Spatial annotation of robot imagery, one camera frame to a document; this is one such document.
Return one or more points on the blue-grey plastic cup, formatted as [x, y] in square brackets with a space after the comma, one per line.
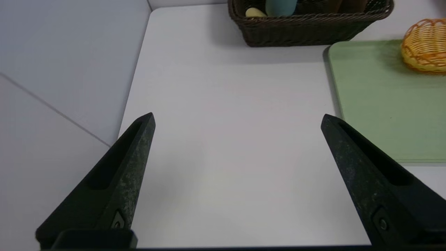
[280, 7]

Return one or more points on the dark brown wicker basket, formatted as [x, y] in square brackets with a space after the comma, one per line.
[299, 31]

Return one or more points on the small round yellow basket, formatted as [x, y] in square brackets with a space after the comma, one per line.
[427, 48]

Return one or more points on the green plastic tray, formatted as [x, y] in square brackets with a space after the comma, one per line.
[383, 115]

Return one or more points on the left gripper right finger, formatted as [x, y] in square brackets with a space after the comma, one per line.
[386, 195]

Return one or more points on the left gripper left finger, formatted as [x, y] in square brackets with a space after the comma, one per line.
[111, 188]

